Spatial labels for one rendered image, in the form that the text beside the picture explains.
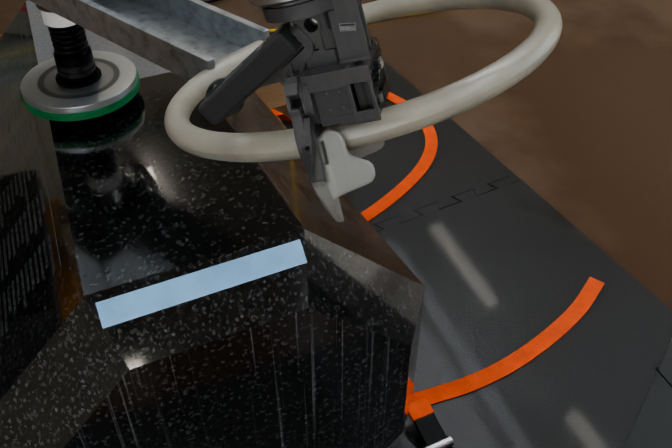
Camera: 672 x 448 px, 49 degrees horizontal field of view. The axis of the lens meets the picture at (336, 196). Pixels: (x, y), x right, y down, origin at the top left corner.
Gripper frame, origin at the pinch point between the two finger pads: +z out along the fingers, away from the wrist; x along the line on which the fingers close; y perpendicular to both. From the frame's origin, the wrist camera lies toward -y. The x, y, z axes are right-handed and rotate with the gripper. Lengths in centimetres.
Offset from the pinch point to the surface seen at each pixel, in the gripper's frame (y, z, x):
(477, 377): -4, 101, 83
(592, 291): 28, 105, 119
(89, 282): -44.3, 15.9, 14.9
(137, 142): -49, 8, 48
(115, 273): -41.4, 16.3, 17.2
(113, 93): -54, 1, 55
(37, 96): -67, -3, 51
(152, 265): -36.8, 17.3, 19.7
